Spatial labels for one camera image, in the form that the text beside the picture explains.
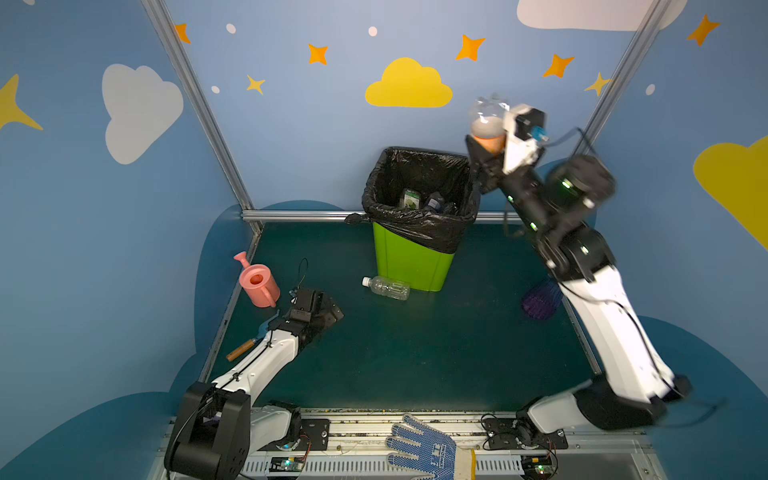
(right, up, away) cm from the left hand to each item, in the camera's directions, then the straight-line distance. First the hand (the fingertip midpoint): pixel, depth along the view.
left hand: (334, 314), depth 89 cm
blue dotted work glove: (+29, -31, -17) cm, 46 cm away
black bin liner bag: (+29, +38, +10) cm, 49 cm away
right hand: (+34, +40, -39) cm, 65 cm away
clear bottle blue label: (+32, +36, +7) cm, 48 cm away
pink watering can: (-24, +10, +2) cm, 26 cm away
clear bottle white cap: (+15, +8, +10) cm, 20 cm away
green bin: (+26, +15, +4) cm, 30 cm away
